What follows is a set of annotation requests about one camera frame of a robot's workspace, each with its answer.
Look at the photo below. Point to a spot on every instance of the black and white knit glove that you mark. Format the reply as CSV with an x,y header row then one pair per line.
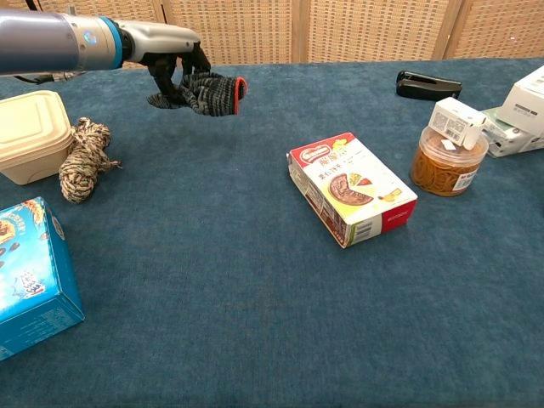
x,y
208,95

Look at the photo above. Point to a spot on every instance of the wrapped tissue pack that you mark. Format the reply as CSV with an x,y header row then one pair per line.
x,y
510,138

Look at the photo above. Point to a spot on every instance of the clear jar of rubber bands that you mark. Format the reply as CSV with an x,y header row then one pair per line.
x,y
446,170

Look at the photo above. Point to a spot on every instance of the red and white cereal box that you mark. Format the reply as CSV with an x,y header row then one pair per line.
x,y
357,191

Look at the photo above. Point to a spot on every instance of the woven folding screen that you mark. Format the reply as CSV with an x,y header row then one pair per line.
x,y
340,30

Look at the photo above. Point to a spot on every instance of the beige lidded lunch box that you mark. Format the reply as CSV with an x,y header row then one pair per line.
x,y
32,136

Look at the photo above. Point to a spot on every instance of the long white box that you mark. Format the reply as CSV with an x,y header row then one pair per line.
x,y
527,100

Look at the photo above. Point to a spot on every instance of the black stapler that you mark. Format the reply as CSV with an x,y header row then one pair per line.
x,y
427,85

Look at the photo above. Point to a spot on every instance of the small white carton box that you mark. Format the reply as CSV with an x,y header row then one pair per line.
x,y
457,123

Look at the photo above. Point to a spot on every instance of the blue cookie box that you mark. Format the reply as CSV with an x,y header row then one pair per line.
x,y
34,280

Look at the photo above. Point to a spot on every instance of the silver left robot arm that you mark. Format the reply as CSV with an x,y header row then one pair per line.
x,y
51,42

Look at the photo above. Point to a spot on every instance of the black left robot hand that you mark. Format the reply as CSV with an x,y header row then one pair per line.
x,y
161,47

